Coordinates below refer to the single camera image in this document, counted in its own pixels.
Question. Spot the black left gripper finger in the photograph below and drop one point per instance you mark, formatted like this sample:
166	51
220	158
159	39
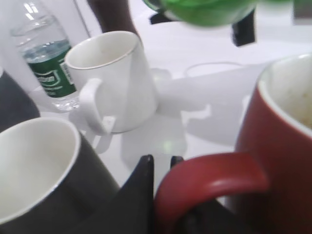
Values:
131	211

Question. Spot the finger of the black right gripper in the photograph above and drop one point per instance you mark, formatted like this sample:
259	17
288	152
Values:
243	32
163	17

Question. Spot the green soda bottle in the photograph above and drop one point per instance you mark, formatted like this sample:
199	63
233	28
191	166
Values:
209	13

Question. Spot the dark red ceramic mug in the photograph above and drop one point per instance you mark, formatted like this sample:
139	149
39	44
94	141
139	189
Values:
267	179

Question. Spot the cola bottle red label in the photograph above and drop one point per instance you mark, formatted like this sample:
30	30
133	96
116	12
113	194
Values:
113	15

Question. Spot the black mug front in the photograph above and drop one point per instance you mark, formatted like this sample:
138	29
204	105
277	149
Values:
51	178

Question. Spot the white ceramic mug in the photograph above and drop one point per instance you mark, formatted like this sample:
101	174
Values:
116	89

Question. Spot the clear water bottle green label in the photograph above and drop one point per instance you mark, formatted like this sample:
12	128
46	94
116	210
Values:
43	44

